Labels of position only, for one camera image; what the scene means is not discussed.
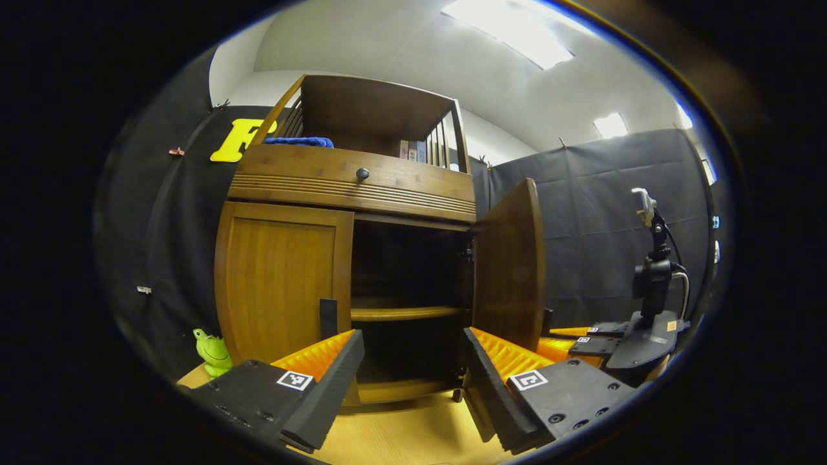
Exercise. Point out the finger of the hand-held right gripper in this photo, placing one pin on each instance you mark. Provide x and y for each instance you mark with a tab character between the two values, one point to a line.
607	328
594	345

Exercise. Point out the green frog toy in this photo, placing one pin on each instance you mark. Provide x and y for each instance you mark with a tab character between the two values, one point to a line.
213	352

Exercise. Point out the large ceiling light panel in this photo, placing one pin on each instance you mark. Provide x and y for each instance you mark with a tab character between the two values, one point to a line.
510	29

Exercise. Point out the blue folded cloth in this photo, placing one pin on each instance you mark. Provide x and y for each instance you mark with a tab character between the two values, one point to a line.
300	141

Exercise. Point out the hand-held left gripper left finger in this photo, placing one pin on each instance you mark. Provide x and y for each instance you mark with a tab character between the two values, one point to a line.
333	387

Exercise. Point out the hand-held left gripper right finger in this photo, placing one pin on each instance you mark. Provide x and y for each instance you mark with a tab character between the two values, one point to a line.
497	394

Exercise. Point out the black backdrop cloth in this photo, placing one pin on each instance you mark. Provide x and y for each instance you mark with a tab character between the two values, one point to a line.
594	206

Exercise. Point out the small ceiling light panel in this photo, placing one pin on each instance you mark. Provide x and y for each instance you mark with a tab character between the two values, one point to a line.
610	126

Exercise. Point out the wooden drawer with black knob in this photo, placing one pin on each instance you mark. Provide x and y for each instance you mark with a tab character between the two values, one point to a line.
310	171

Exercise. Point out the wooden cabinet door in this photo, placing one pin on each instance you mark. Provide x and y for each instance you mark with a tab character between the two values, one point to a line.
510	271
278	284

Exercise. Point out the wooden double-door shoe cabinet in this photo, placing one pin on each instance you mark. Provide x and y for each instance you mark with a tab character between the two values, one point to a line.
387	187

